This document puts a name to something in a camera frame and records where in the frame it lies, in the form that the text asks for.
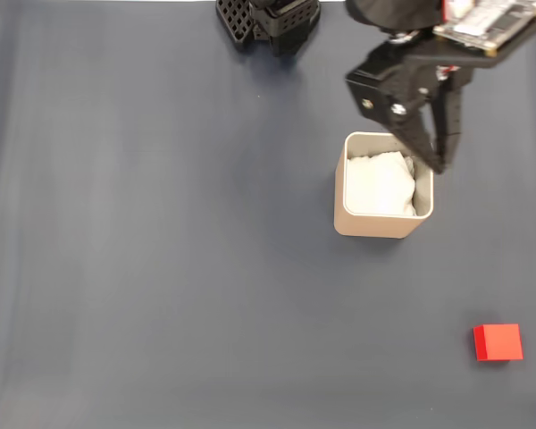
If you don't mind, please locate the red cube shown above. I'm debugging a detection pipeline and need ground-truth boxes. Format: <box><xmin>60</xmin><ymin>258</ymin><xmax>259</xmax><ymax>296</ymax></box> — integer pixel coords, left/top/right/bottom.
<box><xmin>473</xmin><ymin>323</ymin><xmax>524</xmax><ymax>362</ymax></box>

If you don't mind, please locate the beige metal box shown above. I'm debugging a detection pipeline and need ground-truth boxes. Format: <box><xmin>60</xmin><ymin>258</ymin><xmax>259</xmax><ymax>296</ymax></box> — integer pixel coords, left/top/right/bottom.
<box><xmin>333</xmin><ymin>130</ymin><xmax>435</xmax><ymax>240</ymax></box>

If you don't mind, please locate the white crumpled tissue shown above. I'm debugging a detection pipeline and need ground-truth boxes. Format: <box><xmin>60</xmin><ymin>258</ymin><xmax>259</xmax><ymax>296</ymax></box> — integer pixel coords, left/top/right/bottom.
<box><xmin>347</xmin><ymin>150</ymin><xmax>418</xmax><ymax>217</ymax></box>

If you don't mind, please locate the red white black servo wire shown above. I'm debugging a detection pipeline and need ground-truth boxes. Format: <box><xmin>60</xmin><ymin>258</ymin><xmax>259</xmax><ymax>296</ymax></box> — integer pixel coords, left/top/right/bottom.
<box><xmin>436</xmin><ymin>64</ymin><xmax>459</xmax><ymax>84</ymax></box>

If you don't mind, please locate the camera circuit board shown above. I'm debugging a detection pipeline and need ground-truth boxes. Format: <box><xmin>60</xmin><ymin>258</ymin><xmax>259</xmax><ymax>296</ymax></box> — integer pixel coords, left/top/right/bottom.
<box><xmin>432</xmin><ymin>0</ymin><xmax>536</xmax><ymax>59</ymax></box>

